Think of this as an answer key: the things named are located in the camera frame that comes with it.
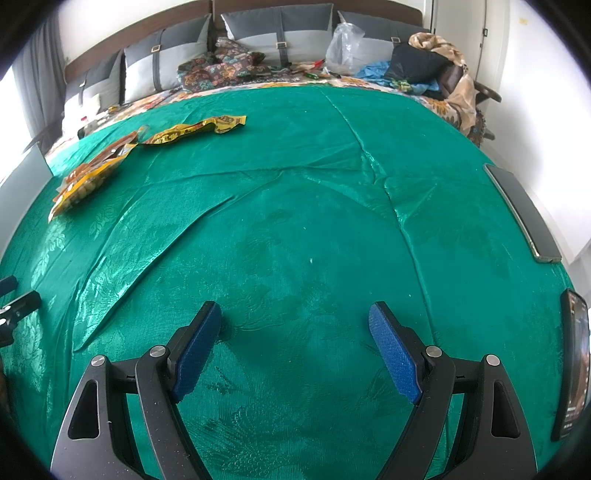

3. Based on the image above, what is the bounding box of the dark patterned cloth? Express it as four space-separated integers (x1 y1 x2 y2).
178 39 266 90

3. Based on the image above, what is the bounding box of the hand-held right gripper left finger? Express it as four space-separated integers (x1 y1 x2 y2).
50 301 223 480

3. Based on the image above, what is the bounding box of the yellow snack packet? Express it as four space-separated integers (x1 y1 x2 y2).
141 124 215 147
205 114 247 136

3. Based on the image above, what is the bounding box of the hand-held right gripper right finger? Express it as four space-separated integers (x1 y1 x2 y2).
368 301 539 480

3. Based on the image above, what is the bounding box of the beige floral cloth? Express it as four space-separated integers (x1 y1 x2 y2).
409 32 478 134

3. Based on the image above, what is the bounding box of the grey board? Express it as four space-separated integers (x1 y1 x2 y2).
0 142 54 241

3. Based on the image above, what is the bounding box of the black bag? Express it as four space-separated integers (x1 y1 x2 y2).
383 42 451 84

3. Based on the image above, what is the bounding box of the blue cloth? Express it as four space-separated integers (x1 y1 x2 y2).
355 60 441 95

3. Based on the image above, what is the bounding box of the orange peanut packet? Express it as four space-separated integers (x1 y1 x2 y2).
48 154 132 223

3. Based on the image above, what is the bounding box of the floral bed sheet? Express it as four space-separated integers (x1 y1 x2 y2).
46 69 490 153

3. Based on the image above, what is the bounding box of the clear plastic bag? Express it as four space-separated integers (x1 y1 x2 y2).
325 23 365 77

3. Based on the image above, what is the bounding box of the grey curtain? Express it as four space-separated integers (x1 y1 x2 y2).
11 18 65 139

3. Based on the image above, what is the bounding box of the brown chair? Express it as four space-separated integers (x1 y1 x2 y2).
438 65 502 141

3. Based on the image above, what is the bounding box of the dark grey phone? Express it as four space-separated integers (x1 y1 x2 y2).
483 164 563 265

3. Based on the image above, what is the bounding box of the black phone lit screen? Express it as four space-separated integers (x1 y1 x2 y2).
550 289 591 441

